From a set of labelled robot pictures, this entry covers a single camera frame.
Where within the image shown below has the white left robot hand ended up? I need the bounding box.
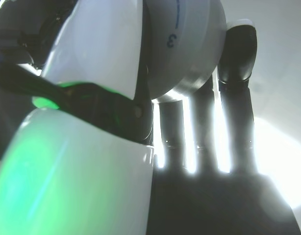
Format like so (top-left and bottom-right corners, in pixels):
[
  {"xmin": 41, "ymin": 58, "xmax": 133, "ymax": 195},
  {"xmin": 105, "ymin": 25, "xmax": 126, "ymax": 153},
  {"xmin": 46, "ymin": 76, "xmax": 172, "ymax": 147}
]
[{"xmin": 0, "ymin": 0, "xmax": 301, "ymax": 235}]

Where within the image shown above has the white and grey tape measure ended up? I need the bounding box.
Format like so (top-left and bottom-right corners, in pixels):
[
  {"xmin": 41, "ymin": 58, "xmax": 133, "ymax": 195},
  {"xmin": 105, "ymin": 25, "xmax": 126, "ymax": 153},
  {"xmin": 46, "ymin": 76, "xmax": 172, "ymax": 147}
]
[{"xmin": 142, "ymin": 0, "xmax": 227, "ymax": 101}]

